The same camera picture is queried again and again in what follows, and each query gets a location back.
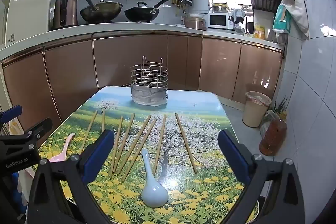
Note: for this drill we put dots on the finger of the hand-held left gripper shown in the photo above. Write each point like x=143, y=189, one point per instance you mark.
x=42, y=127
x=10, y=112

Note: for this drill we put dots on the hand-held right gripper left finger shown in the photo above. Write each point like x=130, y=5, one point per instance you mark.
x=98, y=155

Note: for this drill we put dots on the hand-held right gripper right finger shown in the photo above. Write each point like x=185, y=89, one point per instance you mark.
x=233, y=158

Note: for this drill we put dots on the set of wooden chopsticks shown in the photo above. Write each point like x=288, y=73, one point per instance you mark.
x=185, y=143

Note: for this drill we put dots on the pink plastic spoon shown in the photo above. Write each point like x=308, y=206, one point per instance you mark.
x=64, y=149

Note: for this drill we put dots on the plastic bottle of orange oil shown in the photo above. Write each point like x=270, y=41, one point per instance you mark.
x=273, y=137

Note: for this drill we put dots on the clear plastic bag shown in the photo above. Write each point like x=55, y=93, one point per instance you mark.
x=266, y=121

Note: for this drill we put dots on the beige trash bin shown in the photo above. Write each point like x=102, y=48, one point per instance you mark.
x=254, y=113

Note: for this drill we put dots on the white ceramic spoon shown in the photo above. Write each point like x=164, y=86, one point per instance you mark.
x=155, y=192

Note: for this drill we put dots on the green scallions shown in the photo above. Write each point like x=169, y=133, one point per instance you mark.
x=282, y=108

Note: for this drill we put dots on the brown kitchen base cabinets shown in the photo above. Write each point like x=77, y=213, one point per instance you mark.
x=131, y=61

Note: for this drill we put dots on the white appliance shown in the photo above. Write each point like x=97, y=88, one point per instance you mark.
x=29, y=8

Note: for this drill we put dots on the rose gold knife block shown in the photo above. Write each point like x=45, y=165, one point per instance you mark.
x=69, y=11

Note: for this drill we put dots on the white kitchen countertop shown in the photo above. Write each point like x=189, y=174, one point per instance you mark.
x=118, y=28

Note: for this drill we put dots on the yellow box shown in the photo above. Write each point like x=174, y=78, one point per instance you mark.
x=260, y=32

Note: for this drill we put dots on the white microwave oven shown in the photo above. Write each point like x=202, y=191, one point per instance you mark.
x=218, y=20

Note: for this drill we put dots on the brown rice cooker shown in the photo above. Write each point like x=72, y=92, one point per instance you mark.
x=194, y=23

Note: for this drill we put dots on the grey blue cloth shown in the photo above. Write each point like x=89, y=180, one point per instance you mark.
x=237, y=14

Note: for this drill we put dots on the green packet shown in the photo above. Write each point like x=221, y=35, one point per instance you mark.
x=282, y=20

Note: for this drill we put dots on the black wok with lid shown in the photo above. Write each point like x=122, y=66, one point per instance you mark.
x=141, y=14

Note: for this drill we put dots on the steel pot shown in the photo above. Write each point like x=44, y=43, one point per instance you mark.
x=219, y=7

